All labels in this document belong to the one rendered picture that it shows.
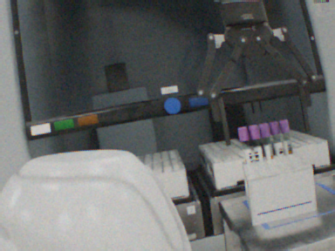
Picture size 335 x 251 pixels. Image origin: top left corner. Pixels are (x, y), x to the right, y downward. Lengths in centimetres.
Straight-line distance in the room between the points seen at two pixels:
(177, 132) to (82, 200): 188
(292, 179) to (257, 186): 5
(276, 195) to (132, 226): 53
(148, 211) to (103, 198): 4
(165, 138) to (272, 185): 139
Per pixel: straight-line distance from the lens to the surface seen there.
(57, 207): 77
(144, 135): 249
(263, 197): 127
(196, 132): 264
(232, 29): 144
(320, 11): 193
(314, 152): 186
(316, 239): 106
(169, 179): 184
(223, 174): 184
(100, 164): 79
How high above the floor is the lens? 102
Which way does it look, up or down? 3 degrees down
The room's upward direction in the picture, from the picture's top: 10 degrees counter-clockwise
